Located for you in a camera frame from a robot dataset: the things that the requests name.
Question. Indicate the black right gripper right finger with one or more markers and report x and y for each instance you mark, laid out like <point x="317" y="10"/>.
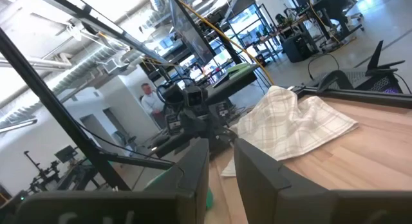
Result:
<point x="289" y="204"/>

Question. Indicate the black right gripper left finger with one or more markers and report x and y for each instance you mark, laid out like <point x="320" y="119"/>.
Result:
<point x="128" y="208"/>

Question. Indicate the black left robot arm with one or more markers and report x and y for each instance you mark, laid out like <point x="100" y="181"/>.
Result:
<point x="199" y="124"/>

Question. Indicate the black background robot arm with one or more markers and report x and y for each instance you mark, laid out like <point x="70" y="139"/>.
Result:
<point x="45" y="175"/>

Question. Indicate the person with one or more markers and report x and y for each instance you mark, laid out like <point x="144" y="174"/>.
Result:
<point x="151" y="103"/>

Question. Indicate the computer monitor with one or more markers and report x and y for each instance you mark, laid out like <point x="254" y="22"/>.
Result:
<point x="190" y="31"/>

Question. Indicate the white plaid dish towel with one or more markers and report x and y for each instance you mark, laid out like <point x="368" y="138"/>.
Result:
<point x="289" y="127"/>

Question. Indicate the small black device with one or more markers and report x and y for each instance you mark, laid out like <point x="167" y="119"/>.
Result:
<point x="334" y="79"/>

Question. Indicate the long ceiling light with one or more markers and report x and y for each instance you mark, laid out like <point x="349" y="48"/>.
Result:
<point x="17" y="126"/>

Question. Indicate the black wifi antenna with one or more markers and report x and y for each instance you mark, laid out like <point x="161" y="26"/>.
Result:
<point x="375" y="56"/>

